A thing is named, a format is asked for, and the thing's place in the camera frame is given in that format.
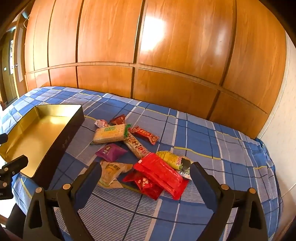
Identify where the red gold-print snack packet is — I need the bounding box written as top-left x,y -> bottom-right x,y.
122,170 -> 164,201

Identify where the red-brown snack packet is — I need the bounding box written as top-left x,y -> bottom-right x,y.
133,152 -> 189,200

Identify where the small dark red snack packet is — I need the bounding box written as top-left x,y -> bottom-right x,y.
109,114 -> 126,126

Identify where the yellow green snack packet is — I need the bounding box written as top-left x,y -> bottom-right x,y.
155,150 -> 195,180

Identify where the red patterned snack bar packet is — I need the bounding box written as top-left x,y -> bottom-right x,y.
129,126 -> 160,145

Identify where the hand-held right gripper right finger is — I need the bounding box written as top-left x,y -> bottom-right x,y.
190,162 -> 269,241

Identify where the squirrel print sesame bar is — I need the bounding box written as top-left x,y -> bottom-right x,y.
124,133 -> 150,160

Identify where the clear cracker packet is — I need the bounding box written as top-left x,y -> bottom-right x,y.
93,123 -> 132,144

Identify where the dark cloth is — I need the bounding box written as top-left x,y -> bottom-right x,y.
5,204 -> 29,241

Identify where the purple snack packet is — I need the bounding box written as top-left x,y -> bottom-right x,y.
95,143 -> 128,162

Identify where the wooden wardrobe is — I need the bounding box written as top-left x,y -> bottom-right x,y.
23,0 -> 287,139

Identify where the dark brown tin box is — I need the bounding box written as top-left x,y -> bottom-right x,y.
0,104 -> 85,189

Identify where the blue plaid bed sheet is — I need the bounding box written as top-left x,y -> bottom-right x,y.
0,86 -> 285,241

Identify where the beige snack packet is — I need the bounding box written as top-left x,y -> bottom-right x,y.
97,161 -> 133,189

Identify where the wooden door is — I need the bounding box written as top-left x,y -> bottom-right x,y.
0,30 -> 19,105

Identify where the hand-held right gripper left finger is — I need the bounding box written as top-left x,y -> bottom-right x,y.
23,162 -> 102,241

